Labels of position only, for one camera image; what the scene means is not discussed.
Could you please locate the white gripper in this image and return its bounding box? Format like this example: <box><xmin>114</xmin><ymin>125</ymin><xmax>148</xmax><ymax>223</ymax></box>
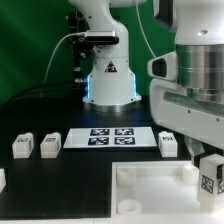
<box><xmin>149</xmin><ymin>78</ymin><xmax>224</xmax><ymax>167</ymax></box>

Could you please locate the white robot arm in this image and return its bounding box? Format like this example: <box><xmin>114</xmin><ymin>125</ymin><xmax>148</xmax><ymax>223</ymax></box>
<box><xmin>68</xmin><ymin>0</ymin><xmax>224</xmax><ymax>150</ymax></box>

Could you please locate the white square tabletop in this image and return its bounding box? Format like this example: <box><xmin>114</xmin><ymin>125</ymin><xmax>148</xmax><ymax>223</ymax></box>
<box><xmin>111</xmin><ymin>161</ymin><xmax>224</xmax><ymax>224</ymax></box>

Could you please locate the white fiducial tag sheet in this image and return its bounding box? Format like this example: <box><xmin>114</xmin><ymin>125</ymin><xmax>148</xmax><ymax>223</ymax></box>
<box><xmin>64</xmin><ymin>127</ymin><xmax>157</xmax><ymax>149</ymax></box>

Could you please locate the white obstacle fence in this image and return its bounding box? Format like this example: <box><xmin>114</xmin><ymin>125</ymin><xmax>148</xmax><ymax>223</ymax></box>
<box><xmin>0</xmin><ymin>169</ymin><xmax>6</xmax><ymax>193</ymax></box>

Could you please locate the black camera on stand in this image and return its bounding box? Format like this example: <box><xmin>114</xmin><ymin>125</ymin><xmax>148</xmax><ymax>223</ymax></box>
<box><xmin>66</xmin><ymin>12</ymin><xmax>119</xmax><ymax>84</ymax></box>

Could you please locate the white camera cable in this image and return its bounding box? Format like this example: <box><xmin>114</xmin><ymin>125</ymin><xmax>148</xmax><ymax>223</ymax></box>
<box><xmin>43</xmin><ymin>32</ymin><xmax>86</xmax><ymax>84</ymax></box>

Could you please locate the black cable bundle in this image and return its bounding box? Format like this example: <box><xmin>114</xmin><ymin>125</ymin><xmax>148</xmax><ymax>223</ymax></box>
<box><xmin>0</xmin><ymin>81</ymin><xmax>88</xmax><ymax>111</ymax></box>

